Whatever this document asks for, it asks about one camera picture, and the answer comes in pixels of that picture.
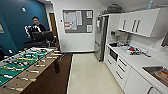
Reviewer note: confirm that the light blue bottle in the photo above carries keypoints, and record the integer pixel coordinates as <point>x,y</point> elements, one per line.
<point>150,5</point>

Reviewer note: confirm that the stainless steel sink basin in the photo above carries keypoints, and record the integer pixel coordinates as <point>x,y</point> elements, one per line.
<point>156,74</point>

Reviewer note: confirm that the small framed wall picture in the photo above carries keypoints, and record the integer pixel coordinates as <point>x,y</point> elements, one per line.
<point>1,28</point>

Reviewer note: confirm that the white double-door wall cabinet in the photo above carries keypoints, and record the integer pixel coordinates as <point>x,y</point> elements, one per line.
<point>143,21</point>

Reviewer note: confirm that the black wheeled cart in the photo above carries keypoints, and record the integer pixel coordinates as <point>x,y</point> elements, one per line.
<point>41,38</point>

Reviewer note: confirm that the grey bulletin board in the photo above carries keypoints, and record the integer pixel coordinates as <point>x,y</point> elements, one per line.
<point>78,20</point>

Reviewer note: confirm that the person in black shirt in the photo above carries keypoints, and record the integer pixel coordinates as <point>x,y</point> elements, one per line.
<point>37,26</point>

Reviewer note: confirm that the stainless steel refrigerator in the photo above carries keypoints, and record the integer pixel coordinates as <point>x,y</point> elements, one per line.
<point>101,38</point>

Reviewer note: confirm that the brown wooden door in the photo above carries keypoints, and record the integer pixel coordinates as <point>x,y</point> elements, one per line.
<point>53,25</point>

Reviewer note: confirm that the black built-in microwave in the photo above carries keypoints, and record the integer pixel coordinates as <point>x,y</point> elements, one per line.
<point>113,54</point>

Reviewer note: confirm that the white paper notice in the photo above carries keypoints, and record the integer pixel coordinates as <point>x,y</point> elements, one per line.
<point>98,24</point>

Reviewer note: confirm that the clear container with orange food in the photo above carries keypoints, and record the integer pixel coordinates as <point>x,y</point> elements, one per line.
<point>162,74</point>

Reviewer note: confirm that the white drawer stack beside microwave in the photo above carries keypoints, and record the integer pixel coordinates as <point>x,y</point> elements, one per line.
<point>121,71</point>

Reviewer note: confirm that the foosball table with green field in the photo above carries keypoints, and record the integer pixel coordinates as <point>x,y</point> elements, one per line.
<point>23,65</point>

